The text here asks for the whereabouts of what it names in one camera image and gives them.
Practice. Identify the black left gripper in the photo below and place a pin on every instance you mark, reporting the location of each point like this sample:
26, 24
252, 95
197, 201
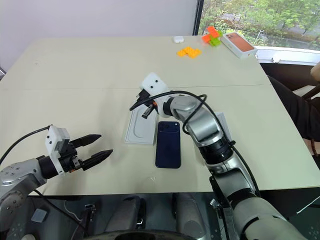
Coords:
68, 160

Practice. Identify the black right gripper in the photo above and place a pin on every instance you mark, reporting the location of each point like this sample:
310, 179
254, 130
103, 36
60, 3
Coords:
143, 95

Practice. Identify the white phone box base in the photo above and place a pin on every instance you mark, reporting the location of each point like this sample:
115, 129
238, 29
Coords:
135, 130

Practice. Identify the dark blue smartphone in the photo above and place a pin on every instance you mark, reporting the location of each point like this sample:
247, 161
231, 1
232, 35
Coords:
168, 145

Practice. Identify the white phone box lid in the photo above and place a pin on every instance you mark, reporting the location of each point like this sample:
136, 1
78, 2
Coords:
222, 120

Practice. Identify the bare person forearm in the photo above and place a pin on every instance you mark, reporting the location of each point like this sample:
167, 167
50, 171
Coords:
315, 72

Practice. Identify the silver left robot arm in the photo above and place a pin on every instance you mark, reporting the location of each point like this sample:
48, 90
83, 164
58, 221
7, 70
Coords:
17, 172

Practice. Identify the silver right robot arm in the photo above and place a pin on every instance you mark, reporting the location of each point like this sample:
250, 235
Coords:
205, 125

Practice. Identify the phone box with orange print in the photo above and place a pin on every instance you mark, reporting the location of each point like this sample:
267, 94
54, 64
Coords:
238, 45

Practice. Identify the yellow toy brick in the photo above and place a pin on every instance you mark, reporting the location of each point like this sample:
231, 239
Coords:
194, 53
182, 52

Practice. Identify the grey rounded robot leg shape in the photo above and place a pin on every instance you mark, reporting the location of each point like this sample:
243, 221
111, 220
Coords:
125, 215
190, 215

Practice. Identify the white earbuds case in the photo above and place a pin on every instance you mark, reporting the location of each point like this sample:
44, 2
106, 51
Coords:
178, 39

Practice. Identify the small grey square pad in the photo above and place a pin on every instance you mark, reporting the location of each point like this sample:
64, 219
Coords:
39, 215

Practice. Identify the orange toy brick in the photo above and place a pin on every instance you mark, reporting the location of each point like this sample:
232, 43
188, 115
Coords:
212, 30
205, 39

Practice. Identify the black round rim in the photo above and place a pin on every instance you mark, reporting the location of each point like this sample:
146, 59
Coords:
140, 235

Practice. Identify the small white sill object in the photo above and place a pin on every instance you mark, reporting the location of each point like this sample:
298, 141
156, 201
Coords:
276, 59

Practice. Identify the person in black clothes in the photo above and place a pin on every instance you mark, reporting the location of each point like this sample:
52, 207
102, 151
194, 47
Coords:
295, 107

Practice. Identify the white window sill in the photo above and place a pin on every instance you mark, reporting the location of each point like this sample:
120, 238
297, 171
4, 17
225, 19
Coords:
290, 56

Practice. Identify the brown wooden chair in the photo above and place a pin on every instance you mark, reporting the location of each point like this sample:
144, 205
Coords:
311, 92

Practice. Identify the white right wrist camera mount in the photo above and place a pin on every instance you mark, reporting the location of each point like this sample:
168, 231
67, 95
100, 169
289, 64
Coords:
153, 83

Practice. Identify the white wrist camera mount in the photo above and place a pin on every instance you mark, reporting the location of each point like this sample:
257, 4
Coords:
52, 140
153, 83

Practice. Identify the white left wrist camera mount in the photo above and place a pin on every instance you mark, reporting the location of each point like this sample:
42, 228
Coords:
52, 140

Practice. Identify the dark window frame post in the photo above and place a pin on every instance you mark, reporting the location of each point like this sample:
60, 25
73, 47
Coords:
197, 17

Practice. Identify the grey metal bracket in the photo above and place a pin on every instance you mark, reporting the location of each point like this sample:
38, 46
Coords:
222, 212

